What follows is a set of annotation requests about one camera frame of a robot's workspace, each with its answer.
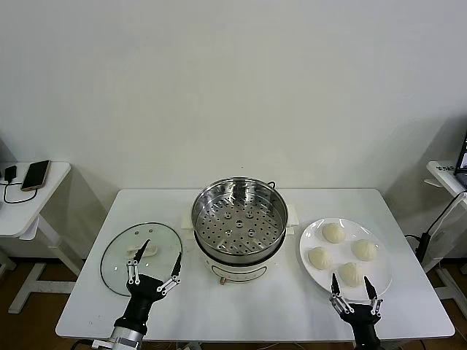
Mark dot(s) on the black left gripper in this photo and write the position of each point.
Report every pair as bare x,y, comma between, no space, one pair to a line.
140,291

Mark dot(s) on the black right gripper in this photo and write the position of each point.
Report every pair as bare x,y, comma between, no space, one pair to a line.
363,321

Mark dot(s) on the white steamed baozi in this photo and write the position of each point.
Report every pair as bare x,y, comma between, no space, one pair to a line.
320,258
351,273
365,249
333,232

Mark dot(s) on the round glass pot lid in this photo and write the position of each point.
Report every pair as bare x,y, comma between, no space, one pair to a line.
116,262

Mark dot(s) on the stainless steel steamer basket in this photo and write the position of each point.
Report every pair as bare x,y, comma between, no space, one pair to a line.
237,222

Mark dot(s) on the white round plate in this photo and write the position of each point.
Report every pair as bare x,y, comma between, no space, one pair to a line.
381,271

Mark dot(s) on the white electric cooker pot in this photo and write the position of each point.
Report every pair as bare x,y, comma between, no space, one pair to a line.
237,271

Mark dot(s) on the white side table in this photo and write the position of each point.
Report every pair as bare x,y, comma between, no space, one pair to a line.
22,215
447,182

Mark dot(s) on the gold smartphone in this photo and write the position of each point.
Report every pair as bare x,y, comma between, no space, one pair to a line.
35,175

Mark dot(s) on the black charger block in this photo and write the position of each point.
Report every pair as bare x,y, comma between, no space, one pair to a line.
10,173

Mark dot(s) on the dark laptop screen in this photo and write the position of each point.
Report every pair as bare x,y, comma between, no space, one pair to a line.
462,156

